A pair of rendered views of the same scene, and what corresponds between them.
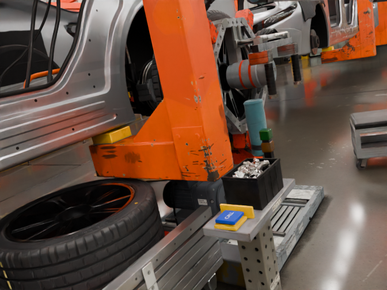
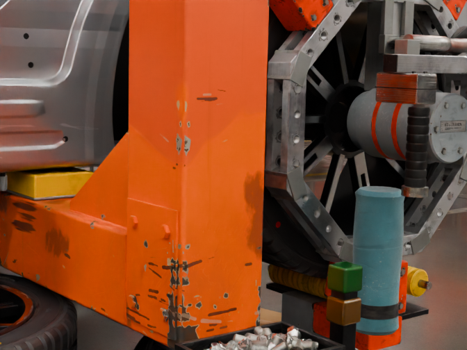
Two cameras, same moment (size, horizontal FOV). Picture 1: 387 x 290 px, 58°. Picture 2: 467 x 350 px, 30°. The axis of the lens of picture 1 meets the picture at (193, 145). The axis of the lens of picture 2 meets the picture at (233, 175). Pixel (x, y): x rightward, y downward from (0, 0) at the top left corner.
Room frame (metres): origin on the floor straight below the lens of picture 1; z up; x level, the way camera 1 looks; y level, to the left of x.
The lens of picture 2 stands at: (0.03, -0.45, 0.97)
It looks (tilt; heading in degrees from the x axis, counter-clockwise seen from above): 8 degrees down; 15
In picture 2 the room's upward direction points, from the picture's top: 1 degrees clockwise
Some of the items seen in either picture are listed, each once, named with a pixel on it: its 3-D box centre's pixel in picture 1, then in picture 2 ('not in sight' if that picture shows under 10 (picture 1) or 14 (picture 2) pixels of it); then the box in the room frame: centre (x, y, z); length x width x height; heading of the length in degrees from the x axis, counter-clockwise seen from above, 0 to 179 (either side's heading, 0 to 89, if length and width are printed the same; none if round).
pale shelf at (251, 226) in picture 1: (253, 204); not in sight; (1.17, -0.17, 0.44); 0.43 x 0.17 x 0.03; 143
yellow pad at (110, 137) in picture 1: (111, 135); (50, 181); (1.66, 0.37, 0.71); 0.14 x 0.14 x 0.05; 53
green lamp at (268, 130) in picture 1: (265, 134); (345, 277); (1.33, -0.29, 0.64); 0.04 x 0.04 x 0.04; 53
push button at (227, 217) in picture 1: (230, 218); not in sight; (1.03, -0.07, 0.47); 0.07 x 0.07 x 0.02; 53
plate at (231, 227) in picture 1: (230, 222); not in sight; (1.03, -0.07, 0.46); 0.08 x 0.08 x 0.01; 53
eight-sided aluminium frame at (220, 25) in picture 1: (238, 75); (380, 121); (1.76, -0.29, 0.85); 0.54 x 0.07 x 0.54; 143
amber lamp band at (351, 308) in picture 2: (268, 146); (343, 309); (1.33, -0.29, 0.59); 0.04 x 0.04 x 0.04; 53
